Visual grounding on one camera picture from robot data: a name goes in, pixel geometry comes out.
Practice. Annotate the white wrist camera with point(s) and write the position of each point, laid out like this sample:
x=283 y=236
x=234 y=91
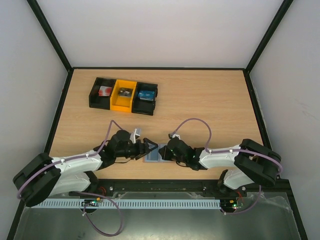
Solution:
x=136 y=133
x=174 y=135

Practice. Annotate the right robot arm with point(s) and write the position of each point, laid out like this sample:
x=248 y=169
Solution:
x=244 y=164

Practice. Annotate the black bin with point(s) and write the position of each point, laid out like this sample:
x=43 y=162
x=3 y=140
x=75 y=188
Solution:
x=143 y=106
x=100 y=102

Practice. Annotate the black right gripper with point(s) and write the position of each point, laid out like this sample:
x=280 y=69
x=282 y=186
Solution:
x=165 y=152

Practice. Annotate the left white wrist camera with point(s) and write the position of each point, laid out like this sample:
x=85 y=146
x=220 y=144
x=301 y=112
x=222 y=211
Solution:
x=136 y=133

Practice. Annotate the blue VIP card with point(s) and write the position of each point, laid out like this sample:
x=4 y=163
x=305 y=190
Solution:
x=146 y=95

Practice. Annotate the metal front plate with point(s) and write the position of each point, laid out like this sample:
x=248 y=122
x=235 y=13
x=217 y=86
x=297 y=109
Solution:
x=261 y=217

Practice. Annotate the light blue cable duct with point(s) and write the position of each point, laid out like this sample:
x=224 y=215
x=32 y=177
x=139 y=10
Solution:
x=63 y=203

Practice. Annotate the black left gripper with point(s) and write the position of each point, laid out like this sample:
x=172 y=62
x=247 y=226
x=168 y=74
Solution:
x=142 y=151

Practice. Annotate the right black bin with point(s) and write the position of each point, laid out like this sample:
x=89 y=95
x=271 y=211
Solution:
x=143 y=106

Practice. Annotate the black stripe back card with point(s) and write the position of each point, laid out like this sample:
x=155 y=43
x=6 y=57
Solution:
x=125 y=92

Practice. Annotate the yellow bin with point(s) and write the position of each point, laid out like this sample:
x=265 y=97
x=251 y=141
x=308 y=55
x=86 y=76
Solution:
x=122 y=104

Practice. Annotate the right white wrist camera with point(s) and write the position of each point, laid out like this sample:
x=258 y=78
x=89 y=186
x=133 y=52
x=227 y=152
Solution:
x=174 y=135

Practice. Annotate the left black bin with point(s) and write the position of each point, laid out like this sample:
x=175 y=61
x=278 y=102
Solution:
x=100 y=102

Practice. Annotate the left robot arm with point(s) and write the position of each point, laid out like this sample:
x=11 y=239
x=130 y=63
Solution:
x=47 y=176

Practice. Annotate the black aluminium frame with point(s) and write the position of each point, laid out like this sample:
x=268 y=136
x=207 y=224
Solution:
x=282 y=185

